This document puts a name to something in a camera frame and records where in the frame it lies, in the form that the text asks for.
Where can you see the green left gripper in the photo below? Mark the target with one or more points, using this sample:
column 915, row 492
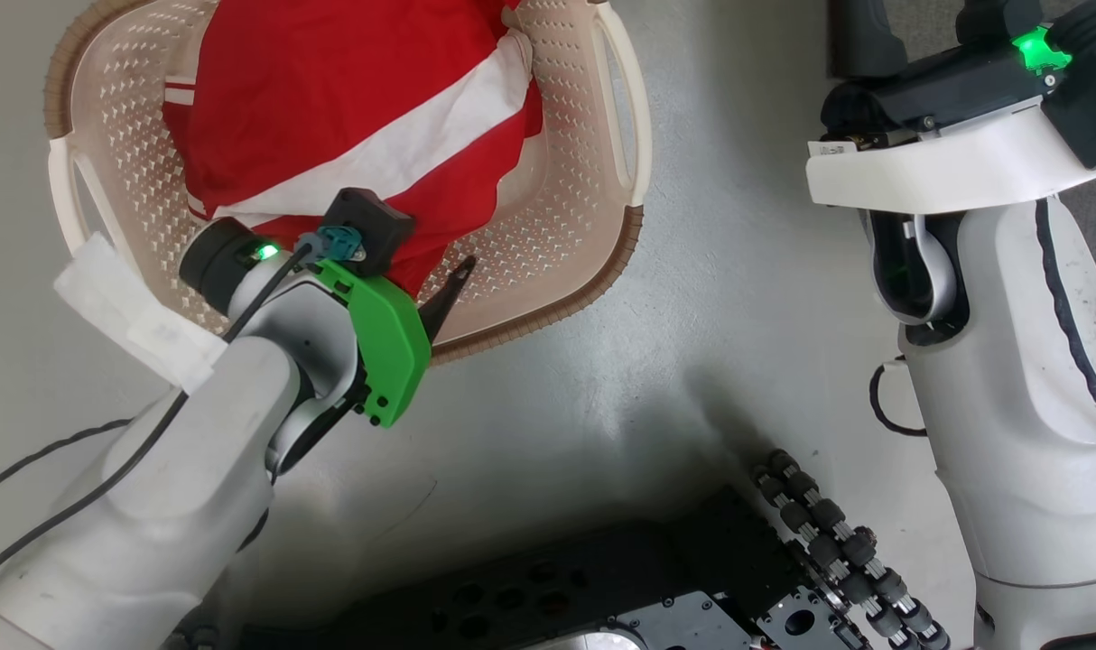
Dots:
column 387, row 334

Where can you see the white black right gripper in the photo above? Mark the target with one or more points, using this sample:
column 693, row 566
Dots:
column 945, row 167

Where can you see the red and white garment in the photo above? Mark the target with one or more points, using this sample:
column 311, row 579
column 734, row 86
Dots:
column 331, row 90

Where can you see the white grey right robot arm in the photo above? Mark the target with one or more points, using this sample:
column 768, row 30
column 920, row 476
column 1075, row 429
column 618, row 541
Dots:
column 1026, row 406

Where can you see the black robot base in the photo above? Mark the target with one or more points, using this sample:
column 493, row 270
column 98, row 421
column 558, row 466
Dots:
column 557, row 587

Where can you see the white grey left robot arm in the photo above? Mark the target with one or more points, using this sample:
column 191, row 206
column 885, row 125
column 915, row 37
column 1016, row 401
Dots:
column 151, row 506

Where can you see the beige perforated plastic laundry basket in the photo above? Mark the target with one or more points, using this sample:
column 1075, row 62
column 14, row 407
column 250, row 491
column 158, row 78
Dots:
column 566, row 226

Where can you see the white cloth strip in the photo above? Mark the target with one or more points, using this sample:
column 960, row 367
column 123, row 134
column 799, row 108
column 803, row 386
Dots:
column 133, row 316

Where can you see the black roller omni wheel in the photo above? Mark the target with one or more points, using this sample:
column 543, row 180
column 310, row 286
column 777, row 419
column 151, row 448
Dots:
column 837, row 542

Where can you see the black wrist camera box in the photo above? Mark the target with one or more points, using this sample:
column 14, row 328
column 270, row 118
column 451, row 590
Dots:
column 372, row 226

